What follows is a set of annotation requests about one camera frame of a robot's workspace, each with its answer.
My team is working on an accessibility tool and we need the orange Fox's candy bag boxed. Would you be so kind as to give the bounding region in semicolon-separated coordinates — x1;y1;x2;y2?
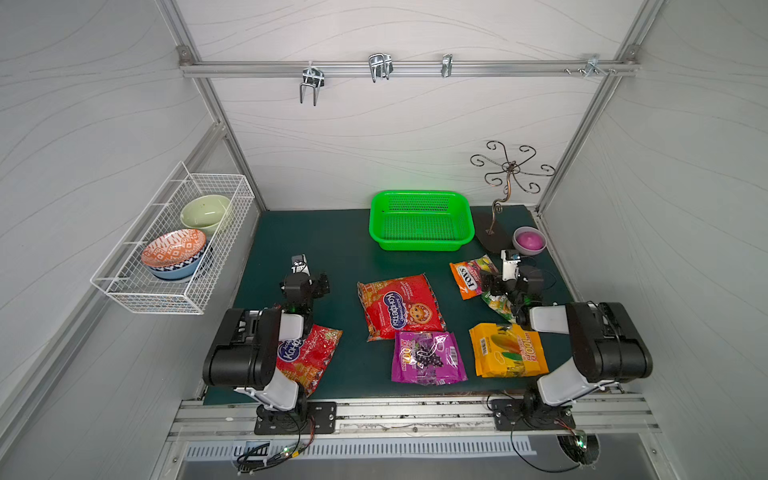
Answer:
450;255;499;300

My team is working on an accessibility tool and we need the red Konfety candy bag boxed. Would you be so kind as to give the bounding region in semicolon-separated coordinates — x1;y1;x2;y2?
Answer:
277;325;343;396

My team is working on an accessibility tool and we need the red cookie candy bag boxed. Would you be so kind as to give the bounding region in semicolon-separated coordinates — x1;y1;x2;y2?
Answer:
357;274;446;342

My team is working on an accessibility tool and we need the green plastic basket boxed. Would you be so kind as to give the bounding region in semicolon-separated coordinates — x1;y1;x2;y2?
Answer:
369;190;475;252

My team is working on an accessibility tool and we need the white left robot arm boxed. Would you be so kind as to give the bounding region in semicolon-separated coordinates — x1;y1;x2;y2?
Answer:
202;272;330;415

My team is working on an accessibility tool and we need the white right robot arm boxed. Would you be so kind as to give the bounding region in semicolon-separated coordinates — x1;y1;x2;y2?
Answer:
470;271;653;408

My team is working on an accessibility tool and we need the green Fox's candy bag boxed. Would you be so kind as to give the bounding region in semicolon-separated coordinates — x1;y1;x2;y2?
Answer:
481;292;516;324

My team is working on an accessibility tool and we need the grey bowl purple inside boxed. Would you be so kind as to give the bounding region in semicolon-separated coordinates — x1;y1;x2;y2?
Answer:
512;227;547;256

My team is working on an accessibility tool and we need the yellow corn candy bag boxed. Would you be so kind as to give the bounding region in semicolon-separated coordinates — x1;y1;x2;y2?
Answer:
469;323;550;378

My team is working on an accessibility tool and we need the blue bowl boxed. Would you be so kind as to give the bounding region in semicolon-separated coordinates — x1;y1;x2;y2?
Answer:
146;255;202;281

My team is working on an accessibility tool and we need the black metal jewelry stand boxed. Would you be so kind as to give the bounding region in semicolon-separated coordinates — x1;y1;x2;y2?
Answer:
469;140;557;254

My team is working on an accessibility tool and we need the light green bowl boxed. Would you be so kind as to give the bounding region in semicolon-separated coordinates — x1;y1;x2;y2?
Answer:
180;194;231;238

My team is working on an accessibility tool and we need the purple grape candy bag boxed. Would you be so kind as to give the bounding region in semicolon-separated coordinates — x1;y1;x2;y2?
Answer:
391;332;468;386

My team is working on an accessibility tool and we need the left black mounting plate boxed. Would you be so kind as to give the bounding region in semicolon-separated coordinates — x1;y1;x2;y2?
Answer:
253;401;338;436

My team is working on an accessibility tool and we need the black mounting plate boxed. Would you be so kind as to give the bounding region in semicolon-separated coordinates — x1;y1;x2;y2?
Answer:
253;401;338;436
488;397;576;432

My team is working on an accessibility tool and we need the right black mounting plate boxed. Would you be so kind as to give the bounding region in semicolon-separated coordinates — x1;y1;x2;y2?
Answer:
488;397;576;432

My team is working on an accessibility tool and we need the orange patterned bowl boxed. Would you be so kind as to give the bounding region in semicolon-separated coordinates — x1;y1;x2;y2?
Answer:
140;229;207;268

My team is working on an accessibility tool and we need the round black floor port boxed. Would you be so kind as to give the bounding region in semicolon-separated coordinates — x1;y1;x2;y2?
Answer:
557;434;600;466

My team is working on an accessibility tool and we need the white vented strip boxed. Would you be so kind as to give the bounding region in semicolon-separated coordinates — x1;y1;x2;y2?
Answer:
185;435;537;463

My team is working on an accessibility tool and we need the double prong metal hook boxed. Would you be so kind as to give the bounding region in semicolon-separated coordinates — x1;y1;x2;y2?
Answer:
299;65;325;106

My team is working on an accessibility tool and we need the right metal peg hook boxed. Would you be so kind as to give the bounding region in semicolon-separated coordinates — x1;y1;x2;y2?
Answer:
563;56;618;79

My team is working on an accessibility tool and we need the looped metal hook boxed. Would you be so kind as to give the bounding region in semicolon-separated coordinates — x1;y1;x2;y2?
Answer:
368;53;394;83

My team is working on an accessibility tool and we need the small metal hook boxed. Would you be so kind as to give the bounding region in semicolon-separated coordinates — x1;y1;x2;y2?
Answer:
441;54;453;78

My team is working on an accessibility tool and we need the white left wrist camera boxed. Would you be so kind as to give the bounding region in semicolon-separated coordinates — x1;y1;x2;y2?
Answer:
291;254;310;276

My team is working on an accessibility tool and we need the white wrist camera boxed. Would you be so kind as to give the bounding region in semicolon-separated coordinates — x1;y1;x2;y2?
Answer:
291;254;310;276
500;249;521;281

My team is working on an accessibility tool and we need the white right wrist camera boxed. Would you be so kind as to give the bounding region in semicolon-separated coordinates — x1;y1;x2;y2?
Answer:
500;249;521;281

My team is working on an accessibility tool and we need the white wire wall basket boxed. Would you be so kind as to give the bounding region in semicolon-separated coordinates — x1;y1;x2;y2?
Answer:
91;164;254;315

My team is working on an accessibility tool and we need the right black cable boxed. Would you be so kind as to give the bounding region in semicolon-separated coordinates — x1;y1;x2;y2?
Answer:
509;428;583;475

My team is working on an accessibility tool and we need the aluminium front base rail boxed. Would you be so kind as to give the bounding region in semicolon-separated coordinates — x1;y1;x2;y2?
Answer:
167;393;661;440

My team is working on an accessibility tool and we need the left cable bundle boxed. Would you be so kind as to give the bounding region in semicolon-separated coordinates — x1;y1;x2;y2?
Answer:
235;413;317;475

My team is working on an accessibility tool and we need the aluminium wall rail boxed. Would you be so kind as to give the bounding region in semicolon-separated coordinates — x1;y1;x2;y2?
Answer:
179;56;640;80

